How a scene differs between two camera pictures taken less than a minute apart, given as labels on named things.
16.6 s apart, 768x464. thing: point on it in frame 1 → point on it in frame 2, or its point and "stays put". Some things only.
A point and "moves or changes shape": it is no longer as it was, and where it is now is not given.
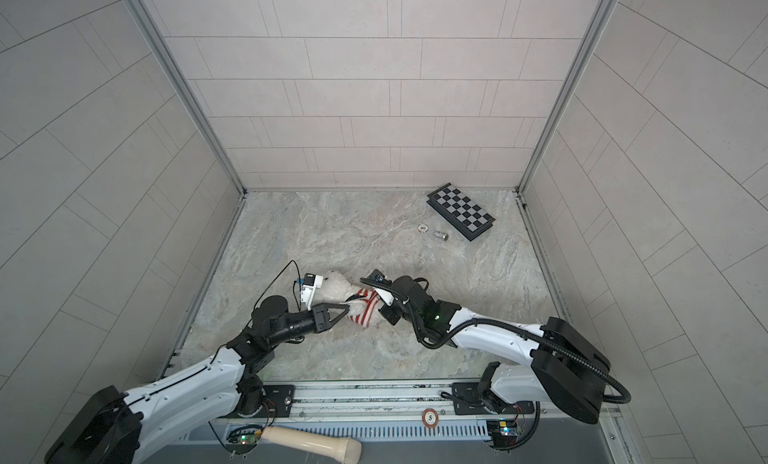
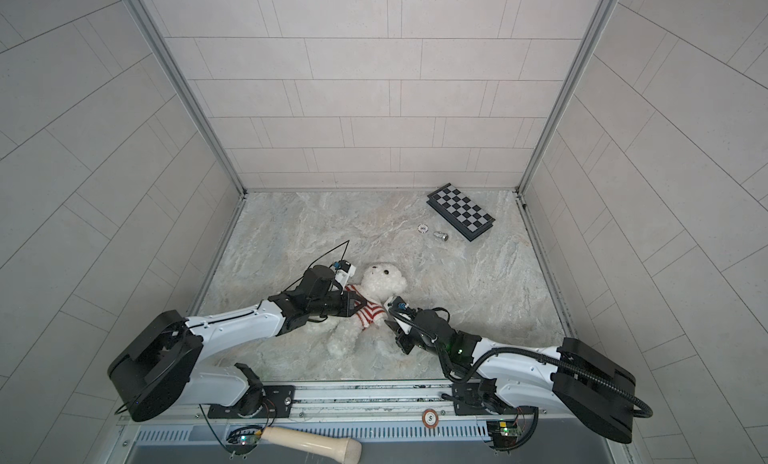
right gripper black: x=386 y=312 → x=401 y=340
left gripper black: x=319 y=313 → x=347 y=303
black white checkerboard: x=459 y=212 stays put
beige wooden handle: x=341 y=449 stays put
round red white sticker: x=430 y=417 stays put
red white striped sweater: x=370 y=303 stays put
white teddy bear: x=335 y=289 moves or changes shape
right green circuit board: x=504 y=432 stays put
